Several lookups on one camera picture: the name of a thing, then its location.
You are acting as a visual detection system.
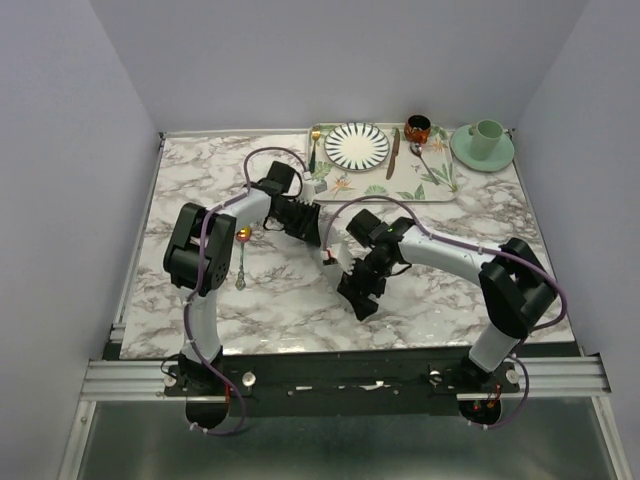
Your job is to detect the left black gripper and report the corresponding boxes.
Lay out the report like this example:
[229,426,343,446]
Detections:
[270,198,321,247]

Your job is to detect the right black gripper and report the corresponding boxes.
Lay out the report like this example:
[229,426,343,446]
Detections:
[337,251,396,320]

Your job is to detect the iridescent gold spoon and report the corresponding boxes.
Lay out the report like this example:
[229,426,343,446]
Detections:
[235,226,252,291]

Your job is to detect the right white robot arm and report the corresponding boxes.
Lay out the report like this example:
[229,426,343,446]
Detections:
[322,210,559,392]

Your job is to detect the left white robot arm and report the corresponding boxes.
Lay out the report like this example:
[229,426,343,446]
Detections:
[163,161,320,395]

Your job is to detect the striped white plate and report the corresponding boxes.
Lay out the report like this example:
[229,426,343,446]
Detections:
[324,122,390,172]

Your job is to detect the copper knife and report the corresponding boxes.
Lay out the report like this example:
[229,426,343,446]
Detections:
[385,127,400,180]

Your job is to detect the floral serving tray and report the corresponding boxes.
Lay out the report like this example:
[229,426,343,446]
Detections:
[307,123,459,203]

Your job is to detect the silver spoon on tray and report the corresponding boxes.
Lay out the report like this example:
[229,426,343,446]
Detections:
[410,142,440,185]

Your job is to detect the orange black mug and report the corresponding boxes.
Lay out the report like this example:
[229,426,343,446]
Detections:
[404,114,432,145]

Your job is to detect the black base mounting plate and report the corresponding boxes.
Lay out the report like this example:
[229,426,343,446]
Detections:
[164,347,520,418]

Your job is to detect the green saucer plate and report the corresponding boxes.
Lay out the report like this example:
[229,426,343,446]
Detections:
[449,124,515,173]

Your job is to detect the green cup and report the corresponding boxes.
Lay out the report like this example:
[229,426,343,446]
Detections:
[468,119,503,161]

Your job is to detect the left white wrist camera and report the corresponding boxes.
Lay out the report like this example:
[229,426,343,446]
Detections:
[298,172,327,205]

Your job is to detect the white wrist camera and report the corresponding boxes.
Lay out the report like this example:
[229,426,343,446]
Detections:
[327,242,355,274]
[298,172,327,205]

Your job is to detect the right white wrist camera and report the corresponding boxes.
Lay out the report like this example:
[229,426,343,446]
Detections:
[327,242,355,274]

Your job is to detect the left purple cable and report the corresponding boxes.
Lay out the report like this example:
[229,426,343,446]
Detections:
[182,147,311,439]

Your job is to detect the gold green-handled fork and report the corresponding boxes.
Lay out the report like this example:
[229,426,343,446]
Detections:
[308,125,321,173]

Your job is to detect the aluminium frame rail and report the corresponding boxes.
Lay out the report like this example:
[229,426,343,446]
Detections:
[80,356,611,402]

